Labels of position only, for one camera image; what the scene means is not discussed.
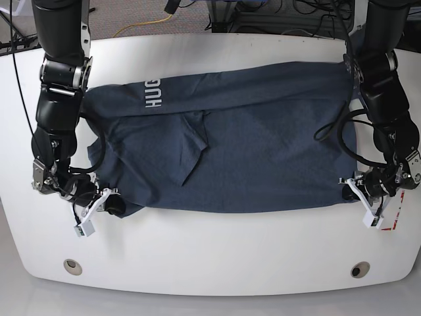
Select table cable grommet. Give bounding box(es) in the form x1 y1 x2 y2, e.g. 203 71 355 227
351 261 370 278
63 259 83 276

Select yellow cable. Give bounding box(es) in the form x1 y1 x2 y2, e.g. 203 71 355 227
113 11 174 38

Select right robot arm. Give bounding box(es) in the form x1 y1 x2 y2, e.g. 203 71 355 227
31 1 126 216

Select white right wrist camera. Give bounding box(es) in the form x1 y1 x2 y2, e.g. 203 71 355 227
74 220 95 237

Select left table cable grommet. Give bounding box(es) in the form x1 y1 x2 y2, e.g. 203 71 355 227
63 259 83 276

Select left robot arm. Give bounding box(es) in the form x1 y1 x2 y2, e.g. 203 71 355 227
313 1 420 213

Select right table cable grommet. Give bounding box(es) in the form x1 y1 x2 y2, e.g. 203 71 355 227
351 261 370 278

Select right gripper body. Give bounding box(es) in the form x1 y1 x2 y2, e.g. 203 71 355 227
70 188 118 217

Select red tape rectangle marking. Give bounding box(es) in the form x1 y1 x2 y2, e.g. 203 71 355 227
380 190 405 231

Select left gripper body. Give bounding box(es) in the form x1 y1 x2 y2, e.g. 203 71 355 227
339 169 399 211

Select blue T-shirt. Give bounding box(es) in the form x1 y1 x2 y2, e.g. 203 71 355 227
82 62 357 216

